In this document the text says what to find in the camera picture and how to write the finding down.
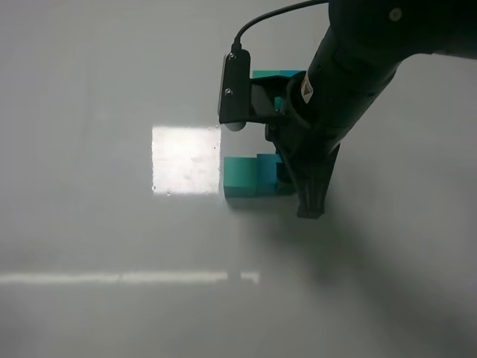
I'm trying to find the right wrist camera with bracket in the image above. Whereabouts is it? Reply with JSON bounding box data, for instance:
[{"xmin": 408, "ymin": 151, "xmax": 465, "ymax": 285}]
[{"xmin": 218, "ymin": 49, "xmax": 291, "ymax": 131}]

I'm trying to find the blue template block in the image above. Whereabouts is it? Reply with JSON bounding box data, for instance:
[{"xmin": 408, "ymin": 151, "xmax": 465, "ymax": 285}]
[{"xmin": 274, "ymin": 69, "xmax": 303, "ymax": 112}]

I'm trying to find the green template block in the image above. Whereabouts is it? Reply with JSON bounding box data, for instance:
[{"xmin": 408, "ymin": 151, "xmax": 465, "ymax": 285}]
[{"xmin": 252, "ymin": 70, "xmax": 282, "ymax": 79}]

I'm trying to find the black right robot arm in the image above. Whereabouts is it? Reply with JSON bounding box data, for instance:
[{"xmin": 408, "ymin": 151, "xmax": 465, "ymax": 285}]
[{"xmin": 267, "ymin": 1, "xmax": 476, "ymax": 219}]

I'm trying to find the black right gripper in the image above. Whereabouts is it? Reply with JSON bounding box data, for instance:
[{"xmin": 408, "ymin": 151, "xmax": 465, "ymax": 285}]
[{"xmin": 263, "ymin": 72, "xmax": 354, "ymax": 219}]

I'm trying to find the black right camera cable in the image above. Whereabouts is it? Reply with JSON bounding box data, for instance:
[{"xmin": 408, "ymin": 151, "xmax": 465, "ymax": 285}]
[{"xmin": 231, "ymin": 0, "xmax": 331, "ymax": 53}]

